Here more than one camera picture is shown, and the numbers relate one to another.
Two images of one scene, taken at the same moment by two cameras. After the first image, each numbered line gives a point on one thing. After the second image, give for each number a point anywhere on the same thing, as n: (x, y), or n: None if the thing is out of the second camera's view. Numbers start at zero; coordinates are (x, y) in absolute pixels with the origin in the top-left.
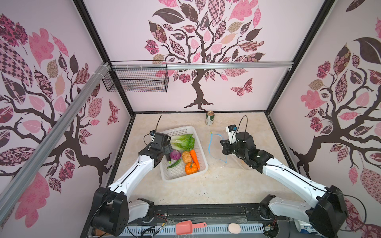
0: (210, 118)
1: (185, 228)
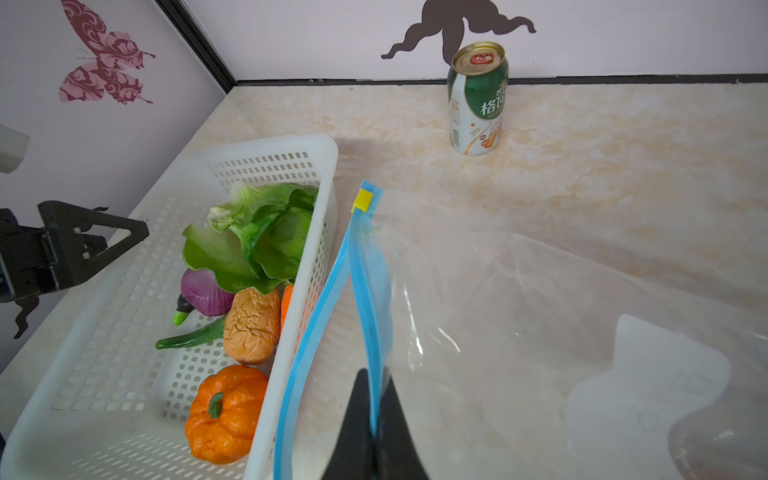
0: (477, 94)
1: None
